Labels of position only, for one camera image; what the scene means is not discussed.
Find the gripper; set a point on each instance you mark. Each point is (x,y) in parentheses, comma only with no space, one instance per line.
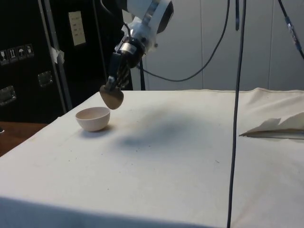
(131,53)

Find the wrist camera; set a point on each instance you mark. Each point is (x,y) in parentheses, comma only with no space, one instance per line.
(145,33)

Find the pale locker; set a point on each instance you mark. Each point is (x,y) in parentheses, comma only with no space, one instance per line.
(180,47)

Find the black cabinet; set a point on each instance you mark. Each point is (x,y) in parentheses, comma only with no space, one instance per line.
(23,83)

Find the white bowl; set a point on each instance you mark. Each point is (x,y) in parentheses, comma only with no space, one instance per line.
(92,121)

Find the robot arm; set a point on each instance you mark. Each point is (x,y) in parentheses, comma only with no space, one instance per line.
(154,12)

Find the brown cup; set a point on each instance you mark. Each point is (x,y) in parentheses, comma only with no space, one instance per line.
(112,99)

